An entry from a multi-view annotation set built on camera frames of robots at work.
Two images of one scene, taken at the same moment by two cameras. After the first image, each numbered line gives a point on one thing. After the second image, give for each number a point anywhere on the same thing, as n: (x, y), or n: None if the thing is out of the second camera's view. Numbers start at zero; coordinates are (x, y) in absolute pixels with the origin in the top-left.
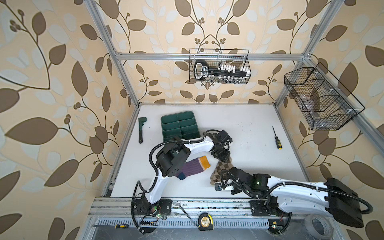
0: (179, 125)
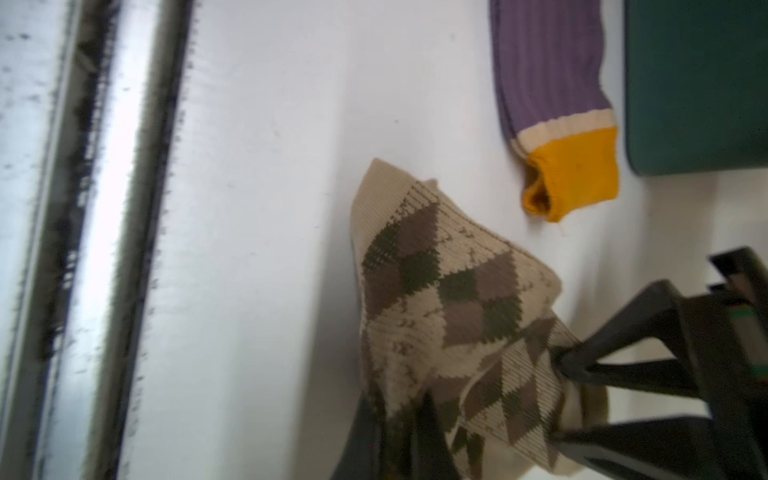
0: (696, 85)
